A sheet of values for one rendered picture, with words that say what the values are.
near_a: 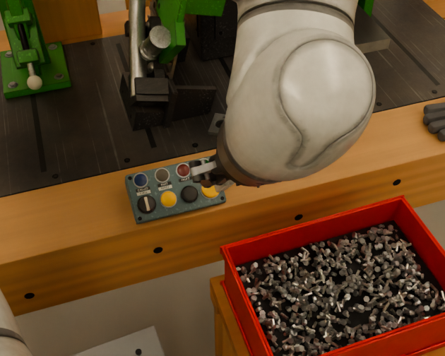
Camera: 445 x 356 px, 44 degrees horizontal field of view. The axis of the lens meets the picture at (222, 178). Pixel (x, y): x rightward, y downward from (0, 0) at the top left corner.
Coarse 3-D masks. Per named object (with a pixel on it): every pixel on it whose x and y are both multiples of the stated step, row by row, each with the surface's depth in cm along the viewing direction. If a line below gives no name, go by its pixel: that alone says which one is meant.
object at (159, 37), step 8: (152, 32) 91; (160, 32) 91; (168, 32) 92; (144, 40) 95; (152, 40) 90; (160, 40) 91; (168, 40) 92; (144, 48) 95; (152, 48) 93; (160, 48) 91; (144, 56) 96; (152, 56) 96
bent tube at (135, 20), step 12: (132, 0) 100; (144, 0) 101; (132, 12) 101; (144, 12) 102; (132, 24) 101; (144, 24) 101; (132, 36) 100; (144, 36) 101; (132, 48) 100; (132, 60) 100; (144, 60) 100; (132, 72) 100; (144, 72) 100; (132, 84) 100; (132, 96) 101
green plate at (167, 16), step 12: (168, 0) 93; (180, 0) 88; (192, 0) 89; (204, 0) 90; (216, 0) 91; (168, 12) 93; (180, 12) 89; (192, 12) 91; (204, 12) 92; (216, 12) 92; (168, 24) 94
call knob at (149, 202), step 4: (144, 196) 87; (148, 196) 87; (140, 200) 86; (144, 200) 86; (148, 200) 86; (152, 200) 86; (140, 204) 86; (144, 204) 86; (148, 204) 86; (152, 204) 86; (140, 208) 86; (144, 208) 86; (148, 208) 86; (152, 208) 86; (144, 212) 87; (148, 212) 87
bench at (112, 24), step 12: (432, 0) 140; (444, 0) 140; (120, 12) 136; (444, 12) 136; (108, 24) 132; (120, 24) 132; (0, 36) 128; (96, 36) 128; (108, 36) 128; (0, 48) 125
